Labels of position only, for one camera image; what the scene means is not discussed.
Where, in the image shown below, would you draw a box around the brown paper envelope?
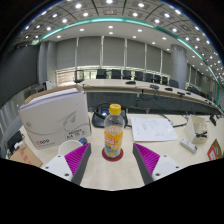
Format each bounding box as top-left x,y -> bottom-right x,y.
9,145 -> 44,168

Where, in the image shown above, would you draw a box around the black office chairs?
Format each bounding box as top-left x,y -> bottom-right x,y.
73,68 -> 201,97

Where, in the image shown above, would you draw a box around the long conference desk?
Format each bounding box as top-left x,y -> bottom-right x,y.
79,78 -> 223,116

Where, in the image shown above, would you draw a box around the white copy paper box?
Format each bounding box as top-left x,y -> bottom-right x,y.
18,87 -> 93,150

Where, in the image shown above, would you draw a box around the white open cardboard box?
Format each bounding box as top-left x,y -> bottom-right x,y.
184,114 -> 210,145

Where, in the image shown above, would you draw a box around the white power strip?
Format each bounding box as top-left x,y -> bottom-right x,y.
180,138 -> 198,154

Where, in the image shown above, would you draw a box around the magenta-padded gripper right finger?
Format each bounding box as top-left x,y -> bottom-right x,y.
132,142 -> 183,186

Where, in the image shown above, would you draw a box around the flat round red coaster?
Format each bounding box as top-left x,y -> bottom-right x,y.
101,147 -> 124,163

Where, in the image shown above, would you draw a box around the white printed paper sheet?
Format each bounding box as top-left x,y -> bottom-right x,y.
129,115 -> 179,143

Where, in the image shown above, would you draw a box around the black device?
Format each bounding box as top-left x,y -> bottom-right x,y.
6,130 -> 24,154

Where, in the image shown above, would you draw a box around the ceiling lights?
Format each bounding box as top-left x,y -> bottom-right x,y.
23,0 -> 224,78

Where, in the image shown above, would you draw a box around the black desk telephone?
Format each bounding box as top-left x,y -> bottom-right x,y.
91,102 -> 129,129

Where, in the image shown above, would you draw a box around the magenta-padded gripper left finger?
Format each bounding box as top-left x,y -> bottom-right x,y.
41,142 -> 92,186

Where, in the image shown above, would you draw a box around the white mug with blue handle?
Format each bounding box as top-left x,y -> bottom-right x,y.
58,139 -> 89,157

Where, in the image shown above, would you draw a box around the yellow-capped clear drink bottle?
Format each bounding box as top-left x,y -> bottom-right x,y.
103,103 -> 126,159

